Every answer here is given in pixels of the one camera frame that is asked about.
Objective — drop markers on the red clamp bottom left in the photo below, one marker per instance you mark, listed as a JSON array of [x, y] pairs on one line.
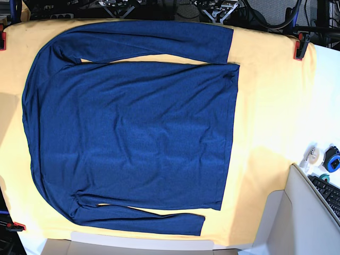
[[15, 227]]

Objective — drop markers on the black keyboard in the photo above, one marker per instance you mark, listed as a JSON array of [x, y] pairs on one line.
[[328, 191]]

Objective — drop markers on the yellow table cloth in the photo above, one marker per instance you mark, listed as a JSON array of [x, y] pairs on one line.
[[270, 133]]

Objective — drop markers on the black power strip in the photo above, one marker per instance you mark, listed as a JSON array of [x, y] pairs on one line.
[[62, 16]]

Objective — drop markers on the blue long-sleeve shirt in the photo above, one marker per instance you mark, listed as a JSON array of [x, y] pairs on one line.
[[130, 124]]

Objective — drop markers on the small teal tape roll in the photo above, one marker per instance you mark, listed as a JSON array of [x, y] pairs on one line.
[[325, 177]]

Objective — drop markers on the red clamp top left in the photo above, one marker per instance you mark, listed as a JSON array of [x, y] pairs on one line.
[[2, 38]]

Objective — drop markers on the red clamp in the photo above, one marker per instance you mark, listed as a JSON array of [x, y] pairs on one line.
[[2, 38], [301, 46], [15, 227]]

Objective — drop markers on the white tape dispenser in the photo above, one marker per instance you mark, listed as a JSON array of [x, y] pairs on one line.
[[314, 157]]

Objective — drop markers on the blue black tape roll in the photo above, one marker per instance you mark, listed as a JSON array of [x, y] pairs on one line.
[[331, 159]]

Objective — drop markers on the red clamp top right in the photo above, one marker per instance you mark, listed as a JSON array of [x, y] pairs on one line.
[[301, 46]]

